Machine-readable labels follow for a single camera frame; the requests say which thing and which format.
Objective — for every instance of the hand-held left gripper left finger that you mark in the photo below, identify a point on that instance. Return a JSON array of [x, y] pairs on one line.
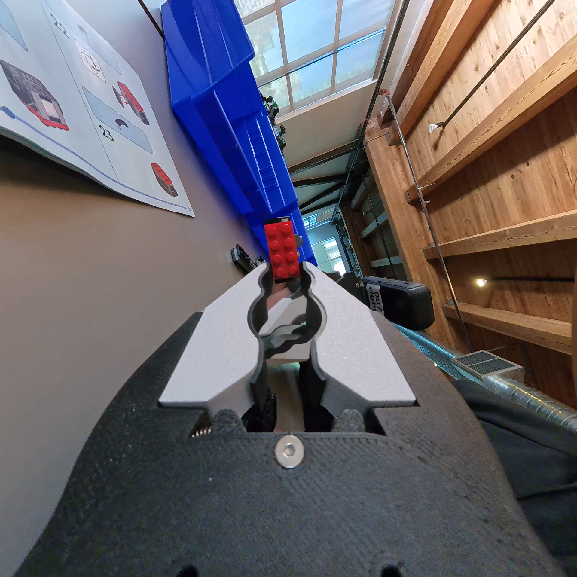
[[216, 356]]

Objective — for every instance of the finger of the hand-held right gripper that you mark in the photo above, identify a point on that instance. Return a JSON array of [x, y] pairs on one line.
[[288, 351], [284, 313]]

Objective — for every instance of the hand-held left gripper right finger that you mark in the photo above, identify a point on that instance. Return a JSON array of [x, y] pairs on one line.
[[360, 360]]

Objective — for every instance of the red grey brick model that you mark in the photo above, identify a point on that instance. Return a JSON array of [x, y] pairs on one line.
[[283, 250]]

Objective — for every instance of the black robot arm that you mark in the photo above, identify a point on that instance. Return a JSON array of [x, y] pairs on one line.
[[282, 137], [269, 104]]

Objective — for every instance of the black brick base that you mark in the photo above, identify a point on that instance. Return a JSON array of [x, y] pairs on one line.
[[245, 259]]

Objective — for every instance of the threaded metal rod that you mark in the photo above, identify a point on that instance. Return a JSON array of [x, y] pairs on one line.
[[428, 216]]

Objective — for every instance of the white vent grille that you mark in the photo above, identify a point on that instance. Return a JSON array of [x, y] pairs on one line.
[[484, 363]]

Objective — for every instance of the white track lamp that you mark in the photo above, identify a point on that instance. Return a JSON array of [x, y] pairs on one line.
[[433, 128]]

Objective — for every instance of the person's black jacket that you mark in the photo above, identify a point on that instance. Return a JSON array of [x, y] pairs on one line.
[[532, 450]]

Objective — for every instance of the large paned window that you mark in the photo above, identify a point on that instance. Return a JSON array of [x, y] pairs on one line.
[[315, 45]]

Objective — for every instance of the brick instruction booklet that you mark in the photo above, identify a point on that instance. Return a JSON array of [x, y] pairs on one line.
[[67, 90]]

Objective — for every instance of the silver air duct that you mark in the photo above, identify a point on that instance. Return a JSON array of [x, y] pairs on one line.
[[532, 401]]

